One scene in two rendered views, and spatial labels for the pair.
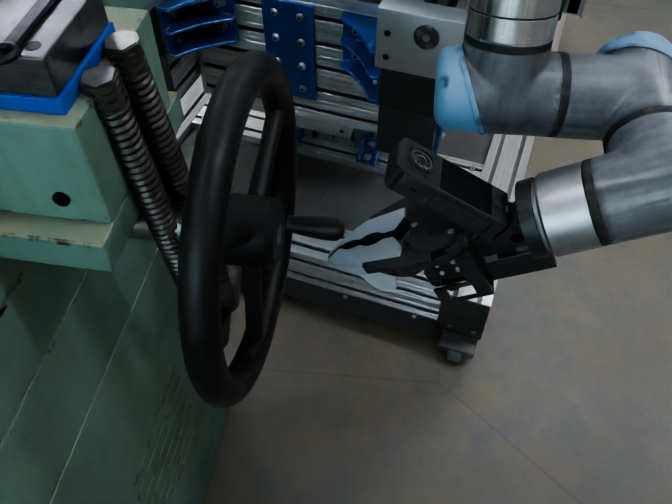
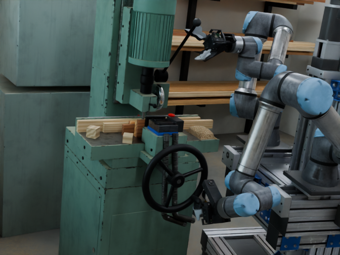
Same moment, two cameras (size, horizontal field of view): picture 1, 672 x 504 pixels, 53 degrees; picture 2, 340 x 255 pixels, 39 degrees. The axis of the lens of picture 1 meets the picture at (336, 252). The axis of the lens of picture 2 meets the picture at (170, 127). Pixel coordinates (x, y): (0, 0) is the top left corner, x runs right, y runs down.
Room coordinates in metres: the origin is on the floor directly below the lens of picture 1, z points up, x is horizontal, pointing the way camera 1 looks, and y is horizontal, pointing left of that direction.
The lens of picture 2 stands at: (-0.76, -1.27, 1.52)
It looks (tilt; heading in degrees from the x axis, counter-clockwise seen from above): 16 degrees down; 51
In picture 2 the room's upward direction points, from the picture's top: 7 degrees clockwise
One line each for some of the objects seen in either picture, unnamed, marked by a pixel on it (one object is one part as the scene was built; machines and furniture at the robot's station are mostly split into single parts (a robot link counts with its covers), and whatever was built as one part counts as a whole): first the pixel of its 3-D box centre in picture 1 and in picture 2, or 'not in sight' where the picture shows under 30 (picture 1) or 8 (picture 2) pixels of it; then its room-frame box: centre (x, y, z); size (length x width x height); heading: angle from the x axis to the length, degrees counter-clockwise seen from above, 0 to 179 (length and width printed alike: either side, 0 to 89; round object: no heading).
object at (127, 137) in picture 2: not in sight; (127, 138); (0.28, 0.29, 0.92); 0.05 x 0.04 x 0.03; 53
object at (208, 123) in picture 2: not in sight; (161, 125); (0.51, 0.39, 0.92); 0.55 x 0.02 x 0.04; 171
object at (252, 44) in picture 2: not in sight; (248, 46); (0.82, 0.23, 1.31); 0.11 x 0.08 x 0.09; 171
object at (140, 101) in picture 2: not in sight; (142, 101); (0.43, 0.43, 1.03); 0.14 x 0.07 x 0.09; 81
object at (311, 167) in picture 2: not in sight; (322, 169); (0.94, -0.18, 0.87); 0.15 x 0.15 x 0.10
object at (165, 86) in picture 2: not in sight; (157, 94); (0.60, 0.57, 1.02); 0.09 x 0.07 x 0.12; 171
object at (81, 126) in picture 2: not in sight; (142, 123); (0.43, 0.43, 0.92); 0.60 x 0.02 x 0.05; 171
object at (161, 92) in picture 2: not in sight; (156, 96); (0.56, 0.52, 1.02); 0.12 x 0.03 x 0.12; 81
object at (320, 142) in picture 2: not in sight; (329, 143); (0.94, -0.19, 0.98); 0.13 x 0.12 x 0.14; 85
